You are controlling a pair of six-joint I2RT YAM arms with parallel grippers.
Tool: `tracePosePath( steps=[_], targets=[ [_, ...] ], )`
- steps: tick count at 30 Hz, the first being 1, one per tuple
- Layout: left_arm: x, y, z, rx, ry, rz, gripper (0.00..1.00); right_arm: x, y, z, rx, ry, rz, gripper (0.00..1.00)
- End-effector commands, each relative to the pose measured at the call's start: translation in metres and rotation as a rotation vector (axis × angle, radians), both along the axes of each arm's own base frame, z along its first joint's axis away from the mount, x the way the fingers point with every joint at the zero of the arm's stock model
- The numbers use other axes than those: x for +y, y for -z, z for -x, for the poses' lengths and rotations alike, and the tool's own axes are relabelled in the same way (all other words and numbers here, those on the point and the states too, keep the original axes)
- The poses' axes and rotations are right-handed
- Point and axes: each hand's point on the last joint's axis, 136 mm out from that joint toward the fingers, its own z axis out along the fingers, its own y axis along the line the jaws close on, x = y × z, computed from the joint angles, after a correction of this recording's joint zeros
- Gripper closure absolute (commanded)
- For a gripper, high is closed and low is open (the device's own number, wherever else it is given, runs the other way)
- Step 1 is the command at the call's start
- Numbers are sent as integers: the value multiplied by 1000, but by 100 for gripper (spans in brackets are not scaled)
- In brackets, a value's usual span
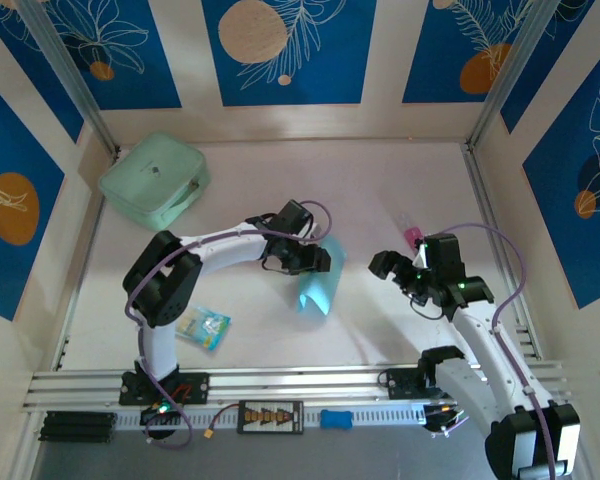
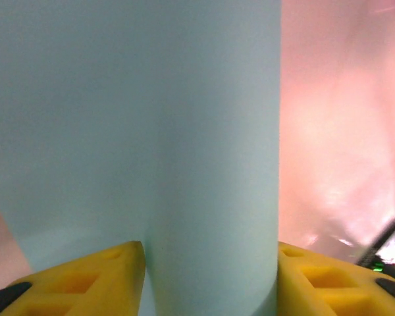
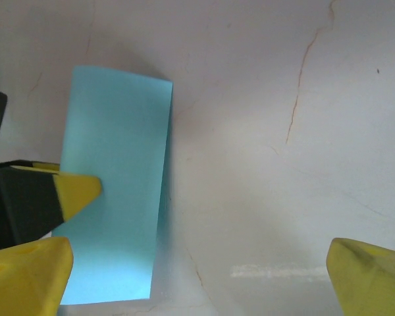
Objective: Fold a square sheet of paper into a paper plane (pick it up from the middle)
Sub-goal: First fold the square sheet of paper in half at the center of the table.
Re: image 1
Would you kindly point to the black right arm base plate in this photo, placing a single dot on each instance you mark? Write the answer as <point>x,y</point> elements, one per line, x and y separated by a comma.
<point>400,384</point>

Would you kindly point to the light blue cloth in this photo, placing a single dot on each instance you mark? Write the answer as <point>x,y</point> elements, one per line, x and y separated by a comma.
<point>325,290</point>

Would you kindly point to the pink clear plastic stick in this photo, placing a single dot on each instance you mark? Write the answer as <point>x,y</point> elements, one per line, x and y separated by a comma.
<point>412,234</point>

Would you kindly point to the black wiring hub green light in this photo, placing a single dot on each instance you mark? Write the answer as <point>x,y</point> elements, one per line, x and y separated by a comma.
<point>440,417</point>
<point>160,409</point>

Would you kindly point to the blue foam block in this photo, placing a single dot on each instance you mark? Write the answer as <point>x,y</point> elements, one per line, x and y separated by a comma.
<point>336,419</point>

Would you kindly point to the aluminium frame post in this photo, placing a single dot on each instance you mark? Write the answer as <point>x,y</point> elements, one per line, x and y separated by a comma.
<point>70,75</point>
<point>510,75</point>

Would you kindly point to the blue yellow snack packet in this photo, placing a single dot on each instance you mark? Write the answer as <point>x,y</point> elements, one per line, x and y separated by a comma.
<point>207,327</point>

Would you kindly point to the aluminium table side rail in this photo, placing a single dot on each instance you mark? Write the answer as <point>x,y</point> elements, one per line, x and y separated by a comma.
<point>75,300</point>
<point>491,225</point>

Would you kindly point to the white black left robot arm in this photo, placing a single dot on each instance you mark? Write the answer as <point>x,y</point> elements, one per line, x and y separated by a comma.
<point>225,250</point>

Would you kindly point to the aluminium mounting rail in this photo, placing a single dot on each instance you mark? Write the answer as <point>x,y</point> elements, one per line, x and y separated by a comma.
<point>305,382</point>

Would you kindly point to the black profile bar stack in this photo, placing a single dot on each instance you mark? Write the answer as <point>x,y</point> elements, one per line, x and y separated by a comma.
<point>77,427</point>

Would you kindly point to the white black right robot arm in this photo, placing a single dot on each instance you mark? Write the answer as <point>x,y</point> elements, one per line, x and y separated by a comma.
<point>480,340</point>

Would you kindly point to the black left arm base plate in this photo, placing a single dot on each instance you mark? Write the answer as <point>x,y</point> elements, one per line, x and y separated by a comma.
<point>195,387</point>

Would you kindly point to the mint green zip pouch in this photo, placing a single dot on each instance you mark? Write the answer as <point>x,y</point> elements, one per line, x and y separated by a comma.
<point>150,175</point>

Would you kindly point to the black power distribution board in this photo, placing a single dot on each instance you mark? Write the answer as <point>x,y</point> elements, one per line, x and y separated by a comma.
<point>270,417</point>

